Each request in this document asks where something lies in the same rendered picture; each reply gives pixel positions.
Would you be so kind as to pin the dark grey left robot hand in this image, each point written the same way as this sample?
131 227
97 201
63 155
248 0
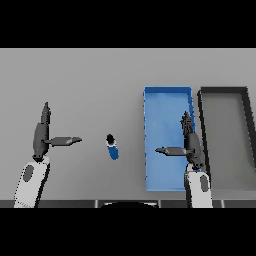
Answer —
40 136

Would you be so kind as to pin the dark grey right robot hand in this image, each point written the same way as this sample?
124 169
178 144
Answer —
193 146

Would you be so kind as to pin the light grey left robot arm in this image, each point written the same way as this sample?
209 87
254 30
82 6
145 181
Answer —
30 182

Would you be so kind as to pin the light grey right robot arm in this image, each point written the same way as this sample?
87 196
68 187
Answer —
198 187

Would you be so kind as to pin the blue bin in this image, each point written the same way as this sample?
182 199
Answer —
166 140

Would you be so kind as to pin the dark grey bin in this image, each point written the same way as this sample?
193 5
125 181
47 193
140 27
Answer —
230 140

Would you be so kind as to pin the blue pipe with dark end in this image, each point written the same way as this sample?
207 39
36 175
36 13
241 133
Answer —
112 149

